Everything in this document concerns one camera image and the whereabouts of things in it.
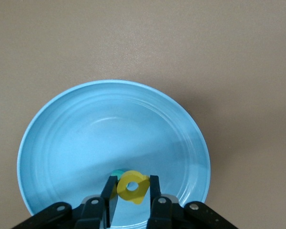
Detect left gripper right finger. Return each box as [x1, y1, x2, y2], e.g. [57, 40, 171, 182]
[147, 175, 240, 229]

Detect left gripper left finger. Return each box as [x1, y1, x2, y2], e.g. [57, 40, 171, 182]
[13, 175, 118, 229]

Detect yellow letter d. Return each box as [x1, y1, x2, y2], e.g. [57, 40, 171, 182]
[116, 170, 150, 205]

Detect teal letter c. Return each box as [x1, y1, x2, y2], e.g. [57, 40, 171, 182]
[111, 169, 124, 181]

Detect blue plate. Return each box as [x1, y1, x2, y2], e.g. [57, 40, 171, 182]
[16, 80, 211, 227]

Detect brown table cover sheet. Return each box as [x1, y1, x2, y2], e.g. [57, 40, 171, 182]
[0, 0, 286, 229]

